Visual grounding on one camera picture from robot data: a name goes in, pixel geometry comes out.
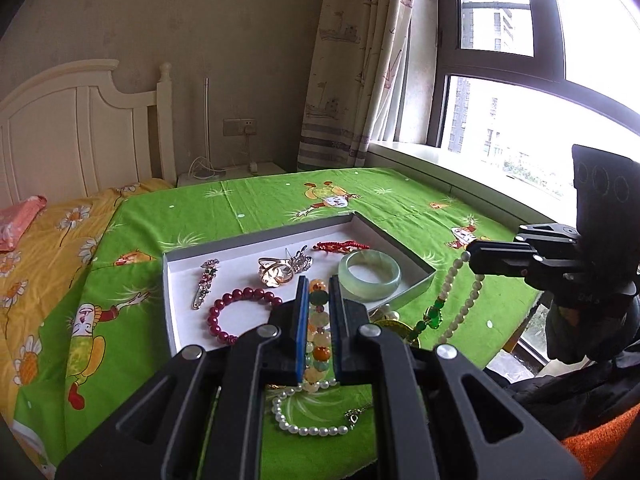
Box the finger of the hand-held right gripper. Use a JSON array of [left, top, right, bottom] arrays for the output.
[[515, 224, 584, 252], [467, 240, 587, 282]]

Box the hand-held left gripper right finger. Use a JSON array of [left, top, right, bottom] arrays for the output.
[[329, 275, 584, 480]]

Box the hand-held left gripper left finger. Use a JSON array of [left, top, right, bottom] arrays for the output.
[[55, 276, 309, 480]]

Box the multicoloured stone bead bracelet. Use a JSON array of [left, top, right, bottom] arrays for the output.
[[298, 276, 335, 393]]

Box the pale green jade bangle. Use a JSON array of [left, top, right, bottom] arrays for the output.
[[337, 251, 402, 302]]

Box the gold ring ornament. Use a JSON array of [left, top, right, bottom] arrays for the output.
[[257, 255, 297, 289]]

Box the silver ornate brooch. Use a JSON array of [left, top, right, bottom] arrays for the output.
[[285, 245, 315, 273]]

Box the pearl necklace with green beads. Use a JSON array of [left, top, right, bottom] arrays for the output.
[[370, 250, 486, 348]]

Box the dark red bead bracelet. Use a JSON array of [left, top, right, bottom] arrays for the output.
[[209, 286, 283, 346]]

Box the grey cardboard box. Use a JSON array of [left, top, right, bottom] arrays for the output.
[[161, 211, 437, 358]]

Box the silver jewelled hair clip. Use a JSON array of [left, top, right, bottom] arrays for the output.
[[191, 258, 222, 311]]

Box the person's right hand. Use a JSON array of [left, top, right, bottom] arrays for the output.
[[546, 305, 600, 364]]

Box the yellow gold bangle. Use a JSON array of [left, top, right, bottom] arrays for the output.
[[372, 317, 416, 343]]

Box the green cartoon printed sheet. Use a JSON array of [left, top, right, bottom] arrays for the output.
[[10, 167, 546, 468]]

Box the dark cloth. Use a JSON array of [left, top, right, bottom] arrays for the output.
[[492, 345, 640, 441]]

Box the white nightstand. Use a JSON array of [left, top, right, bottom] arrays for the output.
[[176, 161, 291, 190]]

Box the window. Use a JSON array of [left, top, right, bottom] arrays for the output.
[[367, 0, 640, 221]]

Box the orange cushion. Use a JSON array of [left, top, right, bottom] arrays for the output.
[[560, 410, 640, 480]]

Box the white upright pole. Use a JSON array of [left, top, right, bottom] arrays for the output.
[[202, 77, 212, 171]]

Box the printed beige curtain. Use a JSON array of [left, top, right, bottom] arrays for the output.
[[297, 0, 421, 171]]

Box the yellow floral quilt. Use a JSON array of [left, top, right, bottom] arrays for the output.
[[0, 177, 173, 436]]

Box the white wooden headboard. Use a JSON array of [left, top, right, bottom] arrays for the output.
[[0, 59, 178, 211]]

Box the pink floral pillow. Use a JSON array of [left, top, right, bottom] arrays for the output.
[[0, 196, 48, 252]]

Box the small pearl bracelet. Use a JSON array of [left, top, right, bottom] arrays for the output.
[[270, 377, 373, 438]]

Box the white cable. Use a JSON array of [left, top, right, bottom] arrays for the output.
[[187, 154, 227, 179]]

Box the wall socket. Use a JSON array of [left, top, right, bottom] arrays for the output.
[[223, 118, 257, 137]]

